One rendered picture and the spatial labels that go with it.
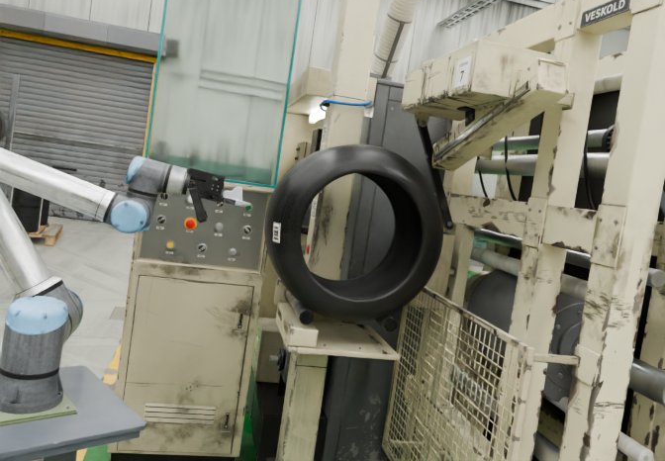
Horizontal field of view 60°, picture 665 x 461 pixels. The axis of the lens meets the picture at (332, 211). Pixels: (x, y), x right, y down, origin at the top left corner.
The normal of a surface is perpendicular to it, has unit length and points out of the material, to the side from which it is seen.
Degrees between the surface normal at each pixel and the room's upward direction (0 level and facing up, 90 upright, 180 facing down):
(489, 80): 90
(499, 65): 90
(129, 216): 92
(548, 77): 72
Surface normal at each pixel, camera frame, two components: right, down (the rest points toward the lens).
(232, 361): 0.21, 0.08
